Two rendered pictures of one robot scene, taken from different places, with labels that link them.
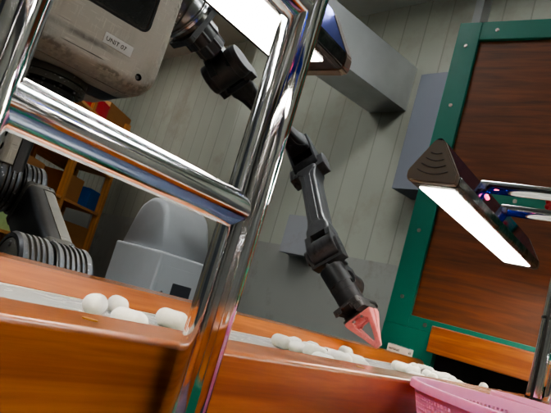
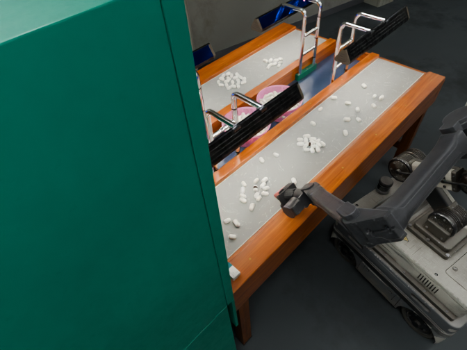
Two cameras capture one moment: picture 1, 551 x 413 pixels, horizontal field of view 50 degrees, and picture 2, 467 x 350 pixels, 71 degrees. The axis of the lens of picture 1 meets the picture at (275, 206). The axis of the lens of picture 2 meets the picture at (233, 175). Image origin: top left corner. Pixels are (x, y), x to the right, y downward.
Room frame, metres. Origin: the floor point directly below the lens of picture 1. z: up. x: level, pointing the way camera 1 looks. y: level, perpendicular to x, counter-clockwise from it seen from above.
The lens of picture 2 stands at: (2.12, -0.27, 1.91)
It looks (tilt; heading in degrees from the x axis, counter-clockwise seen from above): 48 degrees down; 192
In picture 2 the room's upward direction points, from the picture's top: 6 degrees counter-clockwise
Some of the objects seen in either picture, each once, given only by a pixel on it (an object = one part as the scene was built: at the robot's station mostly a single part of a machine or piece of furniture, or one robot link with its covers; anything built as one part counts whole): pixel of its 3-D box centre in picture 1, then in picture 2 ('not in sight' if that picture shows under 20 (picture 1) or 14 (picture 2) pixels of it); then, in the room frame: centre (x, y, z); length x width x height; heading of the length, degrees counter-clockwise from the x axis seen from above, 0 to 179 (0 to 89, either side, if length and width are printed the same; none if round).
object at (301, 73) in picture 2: not in sight; (299, 38); (0.06, -0.19, 0.90); 0.20 x 0.19 x 0.45; 143
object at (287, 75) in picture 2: not in sight; (245, 104); (0.51, -0.49, 0.71); 1.81 x 0.06 x 0.11; 143
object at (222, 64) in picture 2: not in sight; (203, 86); (0.28, -0.80, 0.67); 1.81 x 0.12 x 0.19; 143
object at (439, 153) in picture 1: (488, 215); (247, 124); (1.13, -0.40, 1.08); 0.62 x 0.08 x 0.07; 143
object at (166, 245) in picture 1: (157, 280); not in sight; (5.36, 0.82, 0.70); 0.79 x 0.64 x 1.40; 41
